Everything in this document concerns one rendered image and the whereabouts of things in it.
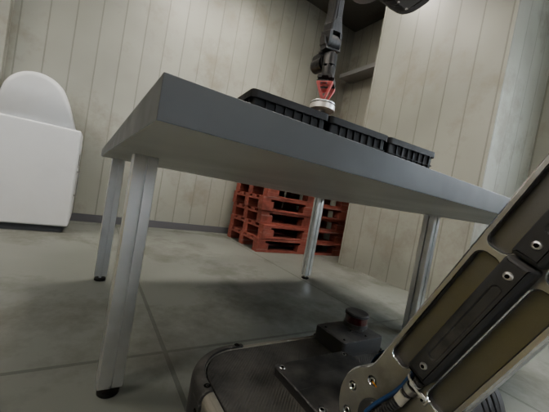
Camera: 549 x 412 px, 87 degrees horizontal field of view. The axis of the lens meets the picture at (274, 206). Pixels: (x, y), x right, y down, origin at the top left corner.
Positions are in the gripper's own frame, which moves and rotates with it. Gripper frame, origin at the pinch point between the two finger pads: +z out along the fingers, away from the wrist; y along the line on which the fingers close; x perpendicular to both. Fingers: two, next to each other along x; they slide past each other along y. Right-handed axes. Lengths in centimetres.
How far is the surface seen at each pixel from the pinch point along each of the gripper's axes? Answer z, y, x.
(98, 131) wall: 1, -108, -250
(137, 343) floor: 104, 33, -47
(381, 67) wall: -115, -202, 15
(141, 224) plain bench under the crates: 57, 58, -31
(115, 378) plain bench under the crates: 99, 57, -33
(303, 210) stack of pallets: 48, -207, -44
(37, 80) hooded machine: -18, -33, -229
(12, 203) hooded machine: 77, -31, -231
